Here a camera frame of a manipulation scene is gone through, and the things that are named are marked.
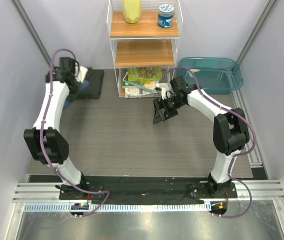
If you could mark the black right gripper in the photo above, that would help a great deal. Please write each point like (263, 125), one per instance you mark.
(159, 104)

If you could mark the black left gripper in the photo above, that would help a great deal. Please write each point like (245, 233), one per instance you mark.
(73, 96)

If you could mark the blue plaid long sleeve shirt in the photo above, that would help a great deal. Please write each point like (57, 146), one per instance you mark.
(67, 103)

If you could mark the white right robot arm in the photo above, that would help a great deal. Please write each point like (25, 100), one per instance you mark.
(230, 131)

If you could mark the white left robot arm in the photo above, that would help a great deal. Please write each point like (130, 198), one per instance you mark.
(44, 140)

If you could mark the stack of books and papers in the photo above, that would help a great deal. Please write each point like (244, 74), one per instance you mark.
(140, 89)

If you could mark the folded dark grey shirt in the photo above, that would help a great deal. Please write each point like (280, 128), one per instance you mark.
(92, 85)

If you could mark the green picture book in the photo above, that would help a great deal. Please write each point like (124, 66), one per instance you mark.
(136, 74)

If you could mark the teal plastic basin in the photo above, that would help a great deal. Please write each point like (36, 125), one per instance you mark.
(215, 75)

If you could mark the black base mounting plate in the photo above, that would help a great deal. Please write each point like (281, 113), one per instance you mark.
(128, 190)

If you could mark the yellow vase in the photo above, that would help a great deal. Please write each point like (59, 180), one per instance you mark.
(131, 10)

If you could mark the blue jar with lid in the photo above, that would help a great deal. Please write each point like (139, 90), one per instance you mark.
(165, 15)

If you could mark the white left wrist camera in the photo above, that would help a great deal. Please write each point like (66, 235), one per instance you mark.
(80, 73)

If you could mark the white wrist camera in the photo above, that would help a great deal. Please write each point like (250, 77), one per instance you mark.
(80, 73)
(164, 89)

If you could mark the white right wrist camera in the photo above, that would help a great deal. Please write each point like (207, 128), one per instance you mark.
(164, 89)

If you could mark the white wire wooden shelf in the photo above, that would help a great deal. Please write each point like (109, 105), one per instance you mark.
(143, 44)

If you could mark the white slotted cable duct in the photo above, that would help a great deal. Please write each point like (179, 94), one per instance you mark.
(50, 207)

